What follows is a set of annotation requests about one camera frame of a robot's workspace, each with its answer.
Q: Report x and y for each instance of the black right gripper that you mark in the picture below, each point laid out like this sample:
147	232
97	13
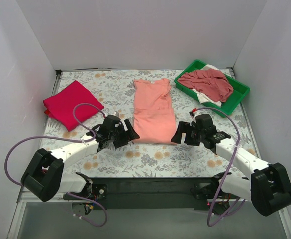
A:
188	134

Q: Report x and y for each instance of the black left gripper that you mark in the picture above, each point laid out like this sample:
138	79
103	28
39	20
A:
120	136

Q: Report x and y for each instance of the salmon pink t-shirt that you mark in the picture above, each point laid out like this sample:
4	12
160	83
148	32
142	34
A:
154	116

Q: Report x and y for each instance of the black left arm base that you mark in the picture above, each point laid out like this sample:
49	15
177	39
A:
93	191

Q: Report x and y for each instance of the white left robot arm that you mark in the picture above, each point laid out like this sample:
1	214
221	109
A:
45	175

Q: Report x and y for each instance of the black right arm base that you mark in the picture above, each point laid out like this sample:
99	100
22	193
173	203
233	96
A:
206	191

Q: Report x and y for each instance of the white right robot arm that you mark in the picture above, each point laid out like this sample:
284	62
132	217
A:
266	186

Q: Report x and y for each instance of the white garment in tray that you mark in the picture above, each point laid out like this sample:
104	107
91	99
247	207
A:
203	98

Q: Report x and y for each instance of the dusty rose t-shirt in tray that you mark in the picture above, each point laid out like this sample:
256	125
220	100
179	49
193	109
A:
213	83

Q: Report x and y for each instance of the green plastic tray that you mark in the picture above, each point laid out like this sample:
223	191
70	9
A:
240	90

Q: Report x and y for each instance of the folded crimson red t-shirt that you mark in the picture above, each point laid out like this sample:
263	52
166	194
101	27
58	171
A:
74	103

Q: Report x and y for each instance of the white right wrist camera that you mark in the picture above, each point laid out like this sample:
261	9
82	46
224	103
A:
194	113

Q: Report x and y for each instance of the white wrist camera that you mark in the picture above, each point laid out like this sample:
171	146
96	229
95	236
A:
194	113
118	114

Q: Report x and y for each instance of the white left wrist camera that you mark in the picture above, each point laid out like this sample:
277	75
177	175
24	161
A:
118	114

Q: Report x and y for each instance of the aluminium front frame rail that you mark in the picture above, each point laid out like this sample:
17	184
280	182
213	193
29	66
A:
143	208

